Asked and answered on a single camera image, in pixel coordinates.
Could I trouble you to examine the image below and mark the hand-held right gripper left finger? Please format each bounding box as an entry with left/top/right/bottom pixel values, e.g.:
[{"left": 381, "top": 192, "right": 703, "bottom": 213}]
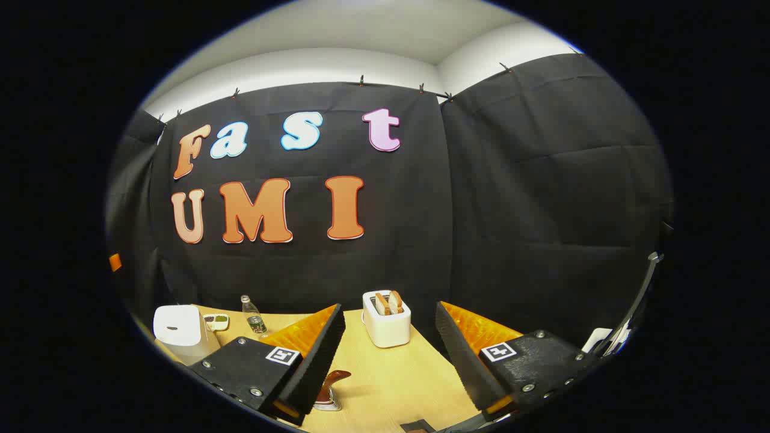
[{"left": 189, "top": 304, "right": 347, "bottom": 426}]

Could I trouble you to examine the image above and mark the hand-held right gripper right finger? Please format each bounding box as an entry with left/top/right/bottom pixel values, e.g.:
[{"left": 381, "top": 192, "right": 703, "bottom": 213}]
[{"left": 435, "top": 301, "right": 602, "bottom": 417}]

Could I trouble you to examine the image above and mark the brown wooden spoon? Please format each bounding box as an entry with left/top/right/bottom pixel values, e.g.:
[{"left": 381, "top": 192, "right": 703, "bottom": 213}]
[{"left": 316, "top": 370, "right": 353, "bottom": 405}]

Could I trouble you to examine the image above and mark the clear chopstick holder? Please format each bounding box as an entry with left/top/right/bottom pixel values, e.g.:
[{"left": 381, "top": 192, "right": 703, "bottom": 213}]
[{"left": 312, "top": 385, "right": 343, "bottom": 413}]

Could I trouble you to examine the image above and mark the white rice cooker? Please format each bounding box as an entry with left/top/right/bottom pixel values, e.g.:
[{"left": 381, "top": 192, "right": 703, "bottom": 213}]
[{"left": 153, "top": 304, "right": 220, "bottom": 366}]

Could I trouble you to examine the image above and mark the white toaster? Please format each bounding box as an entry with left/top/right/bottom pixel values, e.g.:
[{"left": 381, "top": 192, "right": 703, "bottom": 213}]
[{"left": 362, "top": 290, "right": 412, "bottom": 349}]

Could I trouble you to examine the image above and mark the clear plastic water bottle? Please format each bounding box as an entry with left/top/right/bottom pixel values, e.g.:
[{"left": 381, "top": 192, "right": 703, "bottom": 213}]
[{"left": 241, "top": 295, "right": 268, "bottom": 335}]

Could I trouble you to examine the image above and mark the white flat sheet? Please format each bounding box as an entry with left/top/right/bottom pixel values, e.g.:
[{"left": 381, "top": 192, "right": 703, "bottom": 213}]
[{"left": 582, "top": 327, "right": 629, "bottom": 355}]

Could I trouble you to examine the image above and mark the black backdrop cloth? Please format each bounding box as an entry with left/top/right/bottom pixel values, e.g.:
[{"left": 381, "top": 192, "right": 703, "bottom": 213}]
[{"left": 105, "top": 53, "right": 673, "bottom": 349}]

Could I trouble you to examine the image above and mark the grey metal bar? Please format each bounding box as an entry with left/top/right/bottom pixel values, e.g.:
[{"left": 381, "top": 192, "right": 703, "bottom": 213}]
[{"left": 602, "top": 253, "right": 664, "bottom": 355}]

